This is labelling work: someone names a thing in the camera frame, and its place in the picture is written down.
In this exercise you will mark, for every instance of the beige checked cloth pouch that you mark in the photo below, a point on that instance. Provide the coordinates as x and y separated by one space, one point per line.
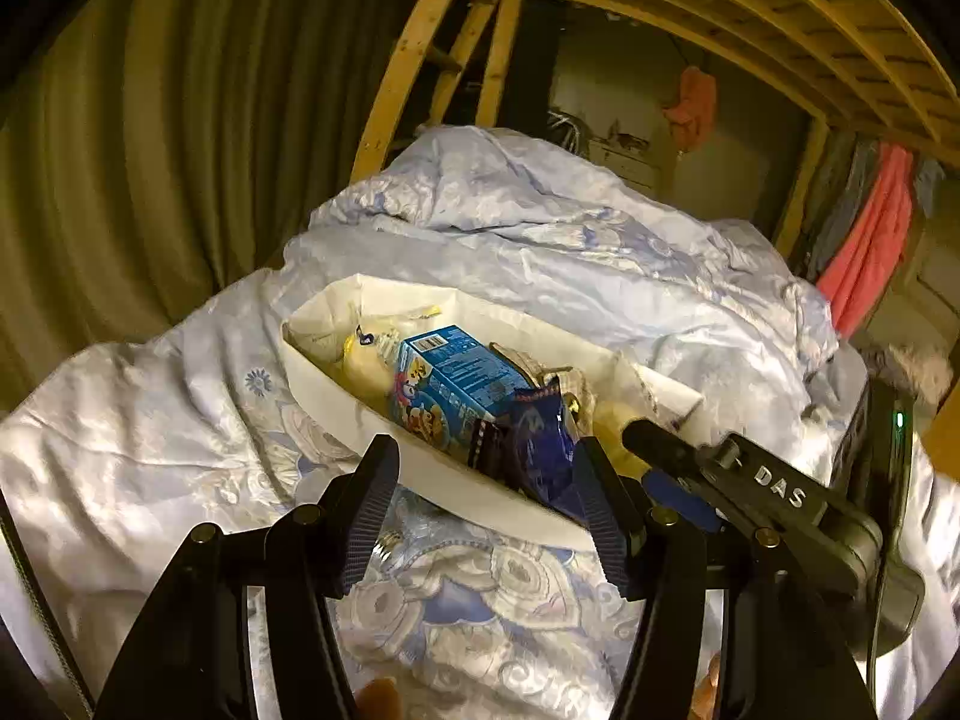
579 398

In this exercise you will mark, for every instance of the pink hanging garment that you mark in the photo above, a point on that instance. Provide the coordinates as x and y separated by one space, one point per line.
858 274

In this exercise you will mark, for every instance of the blue white floral duvet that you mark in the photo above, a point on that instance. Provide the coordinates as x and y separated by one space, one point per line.
117 454

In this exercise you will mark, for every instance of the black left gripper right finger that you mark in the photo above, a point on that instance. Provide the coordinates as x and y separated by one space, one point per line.
612 518

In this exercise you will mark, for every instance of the clear bottle with white tablets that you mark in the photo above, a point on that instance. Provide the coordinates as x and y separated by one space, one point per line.
389 550

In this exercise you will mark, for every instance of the left hand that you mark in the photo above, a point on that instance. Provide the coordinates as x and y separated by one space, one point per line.
379 700

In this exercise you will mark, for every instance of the white fabric storage bin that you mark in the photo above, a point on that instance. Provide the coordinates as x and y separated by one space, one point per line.
312 345

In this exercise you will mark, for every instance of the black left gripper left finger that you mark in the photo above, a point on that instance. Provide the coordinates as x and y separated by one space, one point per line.
353 509

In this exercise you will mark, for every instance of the right hand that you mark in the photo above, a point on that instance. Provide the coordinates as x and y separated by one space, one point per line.
705 694

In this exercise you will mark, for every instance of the yellow snack clear wrapper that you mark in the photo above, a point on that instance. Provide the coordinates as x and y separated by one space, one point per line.
609 421

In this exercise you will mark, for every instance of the white fluffy item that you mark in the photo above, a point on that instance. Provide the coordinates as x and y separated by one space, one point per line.
921 370

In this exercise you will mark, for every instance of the orange hanging cloth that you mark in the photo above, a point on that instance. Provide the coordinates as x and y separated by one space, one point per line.
692 117

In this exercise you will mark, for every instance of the blue cartoon bandage box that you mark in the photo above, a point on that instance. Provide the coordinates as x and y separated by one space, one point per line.
445 381

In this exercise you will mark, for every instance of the yellow item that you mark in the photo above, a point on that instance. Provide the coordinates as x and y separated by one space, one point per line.
370 349

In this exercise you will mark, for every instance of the dark blue snack packet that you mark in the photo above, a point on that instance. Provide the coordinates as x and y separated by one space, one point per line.
543 449

